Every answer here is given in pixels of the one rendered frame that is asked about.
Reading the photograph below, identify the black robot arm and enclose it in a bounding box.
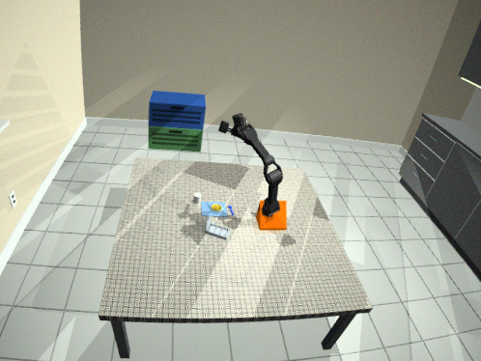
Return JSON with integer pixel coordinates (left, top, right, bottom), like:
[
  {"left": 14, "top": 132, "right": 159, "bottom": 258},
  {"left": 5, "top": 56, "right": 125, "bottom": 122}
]
[{"left": 232, "top": 113, "right": 283, "bottom": 217}]

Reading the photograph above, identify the white cylinder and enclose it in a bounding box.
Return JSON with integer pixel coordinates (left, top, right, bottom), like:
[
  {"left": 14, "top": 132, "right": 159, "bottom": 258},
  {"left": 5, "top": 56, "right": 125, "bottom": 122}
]
[{"left": 193, "top": 193, "right": 201, "bottom": 204}]

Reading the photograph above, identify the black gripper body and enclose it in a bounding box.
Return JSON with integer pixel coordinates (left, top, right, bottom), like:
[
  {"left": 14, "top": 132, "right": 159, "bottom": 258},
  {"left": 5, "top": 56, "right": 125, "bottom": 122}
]
[{"left": 218, "top": 121, "right": 238, "bottom": 137}]

